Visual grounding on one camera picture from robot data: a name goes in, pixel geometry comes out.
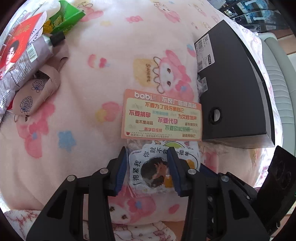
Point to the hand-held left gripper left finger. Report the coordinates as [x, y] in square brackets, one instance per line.
[121, 172]

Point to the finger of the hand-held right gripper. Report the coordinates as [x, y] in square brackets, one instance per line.
[241, 183]

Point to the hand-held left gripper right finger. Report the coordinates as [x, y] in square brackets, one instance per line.
[172, 172]

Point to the sticker pack with pink card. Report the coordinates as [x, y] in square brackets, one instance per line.
[161, 115]

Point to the black shoe box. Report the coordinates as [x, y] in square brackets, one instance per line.
[231, 81]

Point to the pink printed blanket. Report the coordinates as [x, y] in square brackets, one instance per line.
[92, 139]

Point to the white red-veined sheet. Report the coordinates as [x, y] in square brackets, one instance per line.
[143, 231]

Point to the grey chair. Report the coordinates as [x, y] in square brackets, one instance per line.
[277, 76]

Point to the beige fan-print pouch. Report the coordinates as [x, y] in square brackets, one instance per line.
[39, 88]

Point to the mauve tube with black cap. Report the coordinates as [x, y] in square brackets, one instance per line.
[23, 62]

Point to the green snack packet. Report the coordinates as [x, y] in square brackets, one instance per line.
[67, 16]

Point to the black glass tv stand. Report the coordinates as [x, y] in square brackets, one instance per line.
[254, 14]

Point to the red portrait booklet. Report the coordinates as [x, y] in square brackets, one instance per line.
[20, 34]

